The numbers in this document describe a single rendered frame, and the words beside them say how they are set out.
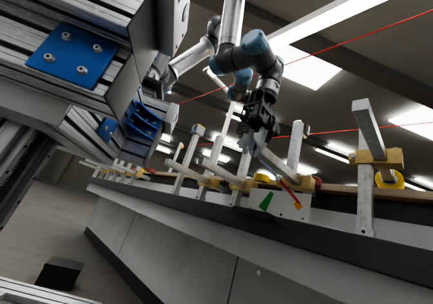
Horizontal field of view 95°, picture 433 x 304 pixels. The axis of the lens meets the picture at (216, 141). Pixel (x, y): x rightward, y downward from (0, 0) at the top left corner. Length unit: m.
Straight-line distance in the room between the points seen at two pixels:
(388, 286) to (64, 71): 0.82
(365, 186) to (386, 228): 0.23
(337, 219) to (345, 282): 0.29
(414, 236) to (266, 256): 0.48
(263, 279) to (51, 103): 1.00
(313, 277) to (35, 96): 0.83
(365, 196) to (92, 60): 0.76
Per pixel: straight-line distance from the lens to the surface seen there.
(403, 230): 0.96
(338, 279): 0.77
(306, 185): 0.81
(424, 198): 0.94
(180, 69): 1.14
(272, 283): 1.07
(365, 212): 0.76
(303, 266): 0.80
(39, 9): 0.43
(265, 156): 0.61
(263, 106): 0.60
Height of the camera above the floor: 0.61
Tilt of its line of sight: 22 degrees up
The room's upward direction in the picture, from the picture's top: 18 degrees clockwise
